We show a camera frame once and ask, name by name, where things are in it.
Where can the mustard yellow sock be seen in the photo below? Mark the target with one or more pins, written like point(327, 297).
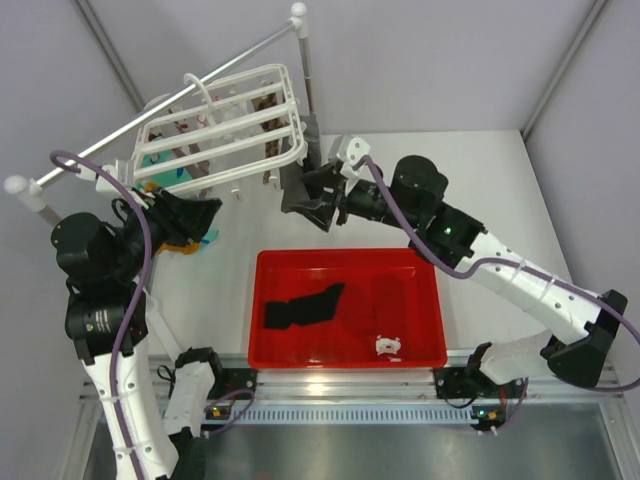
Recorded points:
point(188, 249)

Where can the metal and white drying rack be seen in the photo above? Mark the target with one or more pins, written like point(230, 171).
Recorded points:
point(63, 82)

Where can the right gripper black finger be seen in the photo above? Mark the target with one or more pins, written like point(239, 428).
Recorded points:
point(320, 183)
point(318, 211)

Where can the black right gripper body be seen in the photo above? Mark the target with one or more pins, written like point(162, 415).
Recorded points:
point(347, 202)

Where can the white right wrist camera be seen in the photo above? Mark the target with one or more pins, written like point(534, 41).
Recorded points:
point(348, 151)

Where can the grey sock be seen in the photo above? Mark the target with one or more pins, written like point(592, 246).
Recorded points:
point(312, 137)
point(295, 189)

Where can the brown argyle sock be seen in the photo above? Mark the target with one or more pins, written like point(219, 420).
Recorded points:
point(273, 147)

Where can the black sock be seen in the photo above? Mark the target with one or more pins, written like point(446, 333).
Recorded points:
point(305, 310)

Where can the white plastic sock hanger frame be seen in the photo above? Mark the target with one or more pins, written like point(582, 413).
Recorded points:
point(228, 163)

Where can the red plastic bin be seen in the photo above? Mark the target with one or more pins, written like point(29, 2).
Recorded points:
point(390, 292)

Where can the brown white striped sock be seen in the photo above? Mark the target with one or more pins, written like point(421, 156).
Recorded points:
point(182, 126)

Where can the aluminium rail base frame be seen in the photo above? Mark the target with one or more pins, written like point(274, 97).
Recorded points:
point(371, 396)

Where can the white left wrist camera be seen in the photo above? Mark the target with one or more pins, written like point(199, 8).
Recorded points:
point(115, 175)

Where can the white sock with red trim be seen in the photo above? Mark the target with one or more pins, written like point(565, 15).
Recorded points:
point(222, 124)

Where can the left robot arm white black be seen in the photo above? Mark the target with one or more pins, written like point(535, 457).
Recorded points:
point(106, 317)

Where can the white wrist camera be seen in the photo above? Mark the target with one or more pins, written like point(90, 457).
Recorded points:
point(348, 151)
point(115, 175)

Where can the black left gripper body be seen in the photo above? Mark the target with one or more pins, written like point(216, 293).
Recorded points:
point(169, 228)

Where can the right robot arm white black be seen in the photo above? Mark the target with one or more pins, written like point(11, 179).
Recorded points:
point(580, 325)

